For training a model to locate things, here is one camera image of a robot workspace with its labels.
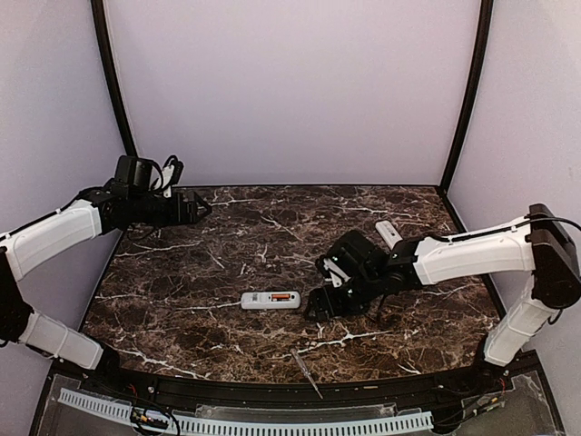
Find black left frame post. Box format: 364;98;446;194
90;0;149;194

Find black right frame post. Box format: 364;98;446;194
438;0;494;196

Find white slotted cable duct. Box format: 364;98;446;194
57;388;433;435

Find white remote control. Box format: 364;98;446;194
241;292;301;310
375;220;402;250

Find black front table rail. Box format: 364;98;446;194
54;363;516;411

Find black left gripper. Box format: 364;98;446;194
130;191;212;227

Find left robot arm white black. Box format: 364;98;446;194
1;155;212;396

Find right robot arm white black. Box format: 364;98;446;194
304;203;580;394

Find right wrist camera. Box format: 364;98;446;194
316;256;349;288

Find screwdriver with clear handle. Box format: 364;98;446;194
290;349;324;400

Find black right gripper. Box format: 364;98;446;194
303;268;382;322

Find black frame post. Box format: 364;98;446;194
90;0;149;194
438;0;494;196

